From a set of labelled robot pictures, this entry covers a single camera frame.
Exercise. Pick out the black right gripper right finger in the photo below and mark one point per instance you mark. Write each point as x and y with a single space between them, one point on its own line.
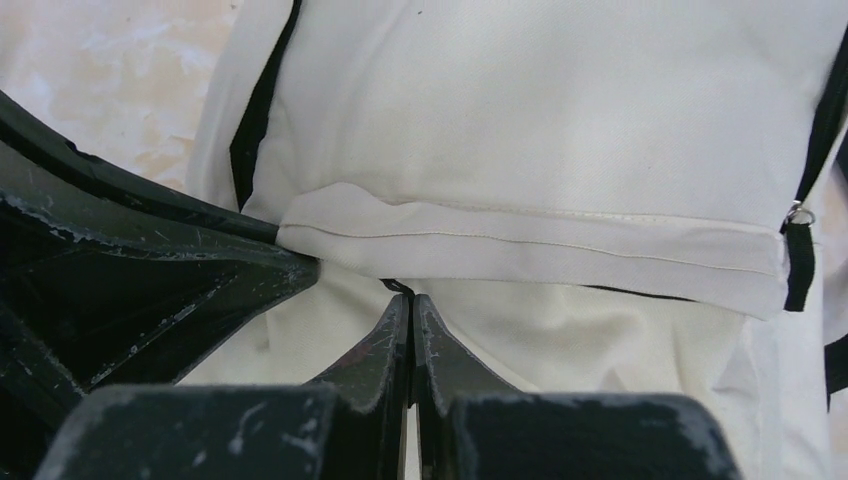
475 425

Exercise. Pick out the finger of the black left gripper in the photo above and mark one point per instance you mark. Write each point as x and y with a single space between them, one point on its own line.
94 293
60 156

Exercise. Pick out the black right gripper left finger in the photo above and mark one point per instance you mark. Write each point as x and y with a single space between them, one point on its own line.
347 423

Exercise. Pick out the cream canvas backpack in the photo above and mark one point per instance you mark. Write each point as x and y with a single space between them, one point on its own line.
613 196

